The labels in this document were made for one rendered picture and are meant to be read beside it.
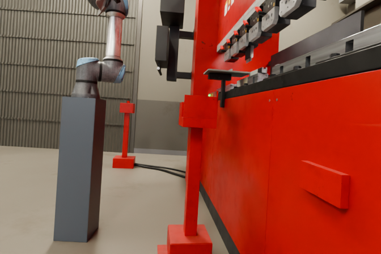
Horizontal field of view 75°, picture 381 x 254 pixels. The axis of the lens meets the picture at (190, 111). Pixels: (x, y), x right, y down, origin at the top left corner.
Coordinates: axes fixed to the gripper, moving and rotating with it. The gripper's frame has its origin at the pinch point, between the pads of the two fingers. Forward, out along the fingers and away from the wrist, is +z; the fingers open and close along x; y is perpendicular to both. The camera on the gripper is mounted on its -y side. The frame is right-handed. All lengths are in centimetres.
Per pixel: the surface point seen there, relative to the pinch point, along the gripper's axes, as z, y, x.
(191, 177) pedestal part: 19, -27, 89
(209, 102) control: -12, -21, 68
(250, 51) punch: -49, -65, 50
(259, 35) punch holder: -55, -46, 51
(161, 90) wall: 62, -290, -66
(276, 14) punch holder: -63, -27, 55
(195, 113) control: -4, -18, 68
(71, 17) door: 93, -230, -246
